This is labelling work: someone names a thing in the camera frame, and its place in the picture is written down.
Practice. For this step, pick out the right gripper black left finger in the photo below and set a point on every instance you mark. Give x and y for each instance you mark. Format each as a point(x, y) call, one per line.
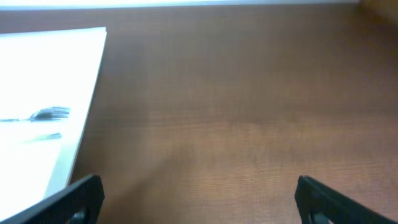
point(80, 202)

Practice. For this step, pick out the white plastic cutlery tray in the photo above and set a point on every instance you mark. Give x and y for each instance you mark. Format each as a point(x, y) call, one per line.
point(47, 85)

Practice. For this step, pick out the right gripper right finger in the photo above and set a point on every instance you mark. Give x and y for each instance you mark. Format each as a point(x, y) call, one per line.
point(319, 204)

